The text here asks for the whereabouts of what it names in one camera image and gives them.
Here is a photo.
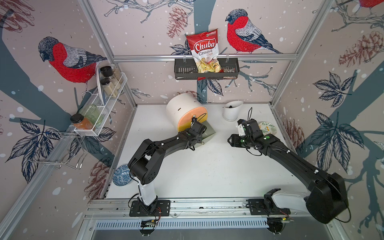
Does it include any grey-green bottom drawer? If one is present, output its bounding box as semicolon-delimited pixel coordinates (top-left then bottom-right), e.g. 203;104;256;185
201;121;216;145

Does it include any orange top drawer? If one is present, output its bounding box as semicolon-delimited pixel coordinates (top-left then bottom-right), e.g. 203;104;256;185
178;107;208;127

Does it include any white round drawer cabinet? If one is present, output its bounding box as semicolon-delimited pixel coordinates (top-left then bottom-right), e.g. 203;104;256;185
166;93;204;127

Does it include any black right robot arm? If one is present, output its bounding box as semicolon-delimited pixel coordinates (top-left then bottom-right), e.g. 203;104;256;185
228;119;349;224

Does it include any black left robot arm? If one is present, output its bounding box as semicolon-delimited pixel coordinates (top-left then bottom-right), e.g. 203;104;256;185
128;121;207;207

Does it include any white ceramic utensil cup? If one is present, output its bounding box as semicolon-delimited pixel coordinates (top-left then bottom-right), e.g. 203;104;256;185
223;101;244;122

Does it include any floral patterned bowl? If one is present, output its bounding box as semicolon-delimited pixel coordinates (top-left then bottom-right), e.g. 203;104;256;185
259;122;278;136

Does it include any red Chuba chips bag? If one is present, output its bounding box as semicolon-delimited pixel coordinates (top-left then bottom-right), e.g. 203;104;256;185
187;29;222;74

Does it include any blue patterned bowl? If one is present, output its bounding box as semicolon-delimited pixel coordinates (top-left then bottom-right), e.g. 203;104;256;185
113;164;133;187

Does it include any dark-lid spice jar front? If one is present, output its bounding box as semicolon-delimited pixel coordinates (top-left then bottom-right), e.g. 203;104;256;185
100;78;118;98

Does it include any dark-lid spice jar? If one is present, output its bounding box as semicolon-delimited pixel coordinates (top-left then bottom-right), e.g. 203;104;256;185
100;66;118;85
100;78;118;98

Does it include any dark-lid spice jar back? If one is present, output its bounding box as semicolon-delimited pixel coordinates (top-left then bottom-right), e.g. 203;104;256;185
100;66;118;85

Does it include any green glass cup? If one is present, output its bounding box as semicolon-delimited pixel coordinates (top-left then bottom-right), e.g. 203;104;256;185
79;104;104;126

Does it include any orange sauce jar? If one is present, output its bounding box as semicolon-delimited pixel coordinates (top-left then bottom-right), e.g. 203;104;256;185
70;113;94;130

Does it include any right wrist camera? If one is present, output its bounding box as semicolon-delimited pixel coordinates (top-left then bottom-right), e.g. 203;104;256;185
237;124;246;137

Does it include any black wall basket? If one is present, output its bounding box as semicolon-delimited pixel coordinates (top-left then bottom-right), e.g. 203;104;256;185
174;58;240;80

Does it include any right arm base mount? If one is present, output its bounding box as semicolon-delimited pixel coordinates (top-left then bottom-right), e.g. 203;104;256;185
246;198;291;216

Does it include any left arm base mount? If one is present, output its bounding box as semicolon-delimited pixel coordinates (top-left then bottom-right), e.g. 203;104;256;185
129;200;171;217

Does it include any white wire wall shelf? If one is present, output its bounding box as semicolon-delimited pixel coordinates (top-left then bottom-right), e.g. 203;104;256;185
75;72;128;137

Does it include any metal wire hook rack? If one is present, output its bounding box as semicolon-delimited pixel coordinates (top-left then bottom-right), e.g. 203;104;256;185
29;133;89;170

